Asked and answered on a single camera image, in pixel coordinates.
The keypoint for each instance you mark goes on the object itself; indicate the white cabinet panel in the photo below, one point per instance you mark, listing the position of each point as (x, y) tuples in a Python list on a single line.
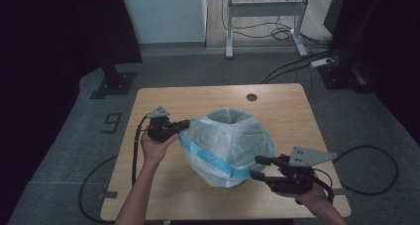
[(165, 13)]

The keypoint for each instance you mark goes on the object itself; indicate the dark round table grommet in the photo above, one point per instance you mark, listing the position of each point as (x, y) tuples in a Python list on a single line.
[(251, 97)]

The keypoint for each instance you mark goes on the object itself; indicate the person's left hand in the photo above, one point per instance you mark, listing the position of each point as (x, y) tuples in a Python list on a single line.
[(153, 150)]

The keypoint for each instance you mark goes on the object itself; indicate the white power strip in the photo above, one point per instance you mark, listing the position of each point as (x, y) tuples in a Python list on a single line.
[(321, 62)]

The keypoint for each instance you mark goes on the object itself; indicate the person's right hand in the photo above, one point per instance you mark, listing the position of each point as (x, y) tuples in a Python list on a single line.
[(313, 197)]

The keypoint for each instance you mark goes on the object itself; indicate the grey tape piece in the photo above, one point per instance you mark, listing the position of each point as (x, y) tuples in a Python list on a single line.
[(109, 195), (339, 191)]

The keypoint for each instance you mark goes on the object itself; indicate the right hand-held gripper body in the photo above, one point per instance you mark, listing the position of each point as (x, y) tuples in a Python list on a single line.
[(294, 183)]

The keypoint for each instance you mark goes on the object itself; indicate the dark curtain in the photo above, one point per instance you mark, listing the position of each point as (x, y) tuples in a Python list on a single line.
[(389, 36), (49, 53)]

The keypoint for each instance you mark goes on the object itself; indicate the white metal desk frame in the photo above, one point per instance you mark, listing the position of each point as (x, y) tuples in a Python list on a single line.
[(264, 8)]

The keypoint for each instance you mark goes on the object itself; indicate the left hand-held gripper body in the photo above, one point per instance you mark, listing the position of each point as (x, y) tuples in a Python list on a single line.
[(158, 129)]

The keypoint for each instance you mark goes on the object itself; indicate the white bag with blue band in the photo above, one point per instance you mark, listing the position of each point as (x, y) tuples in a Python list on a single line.
[(224, 145)]

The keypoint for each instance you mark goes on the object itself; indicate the black stand base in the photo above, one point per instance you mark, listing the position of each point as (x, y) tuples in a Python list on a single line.
[(340, 76), (115, 83)]

